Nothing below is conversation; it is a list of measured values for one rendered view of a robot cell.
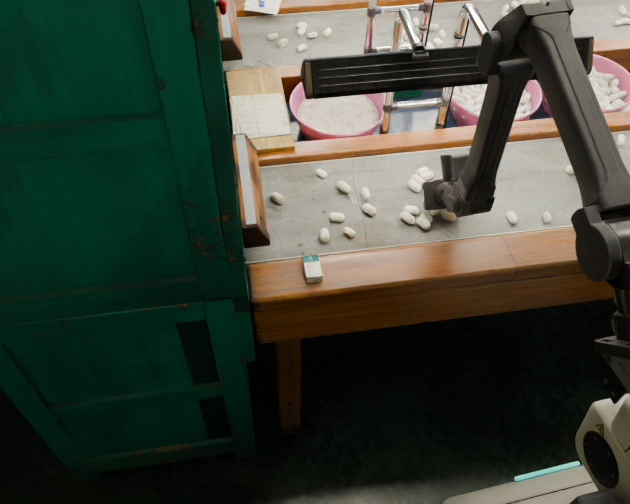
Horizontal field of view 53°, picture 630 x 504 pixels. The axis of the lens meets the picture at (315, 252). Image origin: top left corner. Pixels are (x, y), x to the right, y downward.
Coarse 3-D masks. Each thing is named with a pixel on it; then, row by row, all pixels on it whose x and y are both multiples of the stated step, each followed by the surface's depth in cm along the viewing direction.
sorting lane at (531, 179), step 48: (528, 144) 168; (624, 144) 169; (288, 192) 156; (336, 192) 156; (384, 192) 156; (528, 192) 157; (576, 192) 158; (288, 240) 146; (336, 240) 147; (384, 240) 147; (432, 240) 147
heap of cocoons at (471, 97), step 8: (456, 88) 182; (464, 88) 182; (472, 88) 182; (480, 88) 182; (456, 96) 179; (464, 96) 180; (472, 96) 180; (480, 96) 179; (528, 96) 180; (464, 104) 179; (472, 104) 178; (480, 104) 177; (520, 104) 180; (528, 104) 178; (520, 112) 176; (528, 112) 177
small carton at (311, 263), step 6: (306, 258) 138; (312, 258) 138; (318, 258) 138; (306, 264) 137; (312, 264) 137; (318, 264) 137; (306, 270) 136; (312, 270) 136; (318, 270) 136; (306, 276) 135; (312, 276) 135; (318, 276) 135; (306, 282) 136; (312, 282) 136
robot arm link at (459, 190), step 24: (480, 48) 103; (504, 72) 102; (528, 72) 103; (504, 96) 107; (480, 120) 115; (504, 120) 111; (480, 144) 117; (504, 144) 116; (480, 168) 120; (456, 192) 130; (480, 192) 125; (456, 216) 132
